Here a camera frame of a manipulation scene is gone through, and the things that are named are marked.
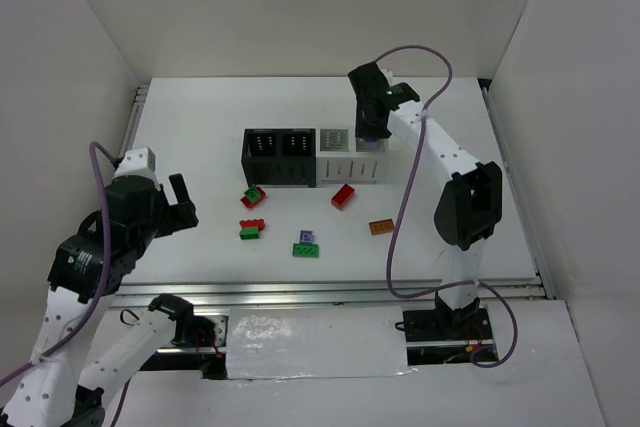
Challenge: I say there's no green lego plate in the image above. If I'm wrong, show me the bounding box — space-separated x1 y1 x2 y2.
292 243 320 258

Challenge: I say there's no purple small lego brick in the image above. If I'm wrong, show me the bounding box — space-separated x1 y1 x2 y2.
299 230 314 244

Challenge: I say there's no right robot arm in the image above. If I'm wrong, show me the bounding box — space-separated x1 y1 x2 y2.
348 62 503 331

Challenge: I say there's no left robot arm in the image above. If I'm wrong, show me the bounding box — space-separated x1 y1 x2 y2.
1 174 215 426

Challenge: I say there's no white double container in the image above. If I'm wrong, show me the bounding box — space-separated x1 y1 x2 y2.
316 128 390 186

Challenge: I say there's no red lego under green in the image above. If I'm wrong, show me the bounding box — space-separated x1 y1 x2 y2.
240 185 266 209

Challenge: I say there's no green square lego brick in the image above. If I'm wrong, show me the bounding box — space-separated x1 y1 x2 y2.
244 185 262 203

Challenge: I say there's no green curved lego brick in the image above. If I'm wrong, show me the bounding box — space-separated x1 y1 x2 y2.
239 226 260 240

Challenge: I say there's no red curved lego brick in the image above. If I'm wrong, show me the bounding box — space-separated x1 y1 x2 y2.
239 218 266 231

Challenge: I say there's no red rectangular lego brick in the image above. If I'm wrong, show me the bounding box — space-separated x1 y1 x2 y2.
331 184 355 210

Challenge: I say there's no black double container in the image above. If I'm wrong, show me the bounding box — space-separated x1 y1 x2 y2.
241 128 317 188

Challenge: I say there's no orange flat lego brick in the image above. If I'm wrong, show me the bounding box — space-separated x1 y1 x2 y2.
369 218 395 236

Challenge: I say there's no white foil covered plate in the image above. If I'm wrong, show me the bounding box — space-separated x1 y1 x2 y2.
226 306 409 380

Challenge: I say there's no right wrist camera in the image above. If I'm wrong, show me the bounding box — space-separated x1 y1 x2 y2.
380 68 394 82

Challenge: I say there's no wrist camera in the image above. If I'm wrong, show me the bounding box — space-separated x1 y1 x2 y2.
380 68 394 82
114 147 157 182

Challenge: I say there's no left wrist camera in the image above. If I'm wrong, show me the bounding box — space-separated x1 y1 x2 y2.
114 147 157 182

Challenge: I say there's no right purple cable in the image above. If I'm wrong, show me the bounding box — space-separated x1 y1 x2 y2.
374 44 519 370

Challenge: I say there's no aluminium rail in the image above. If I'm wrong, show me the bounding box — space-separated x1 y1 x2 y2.
112 279 544 311

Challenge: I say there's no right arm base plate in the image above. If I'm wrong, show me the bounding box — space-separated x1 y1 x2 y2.
395 308 493 345

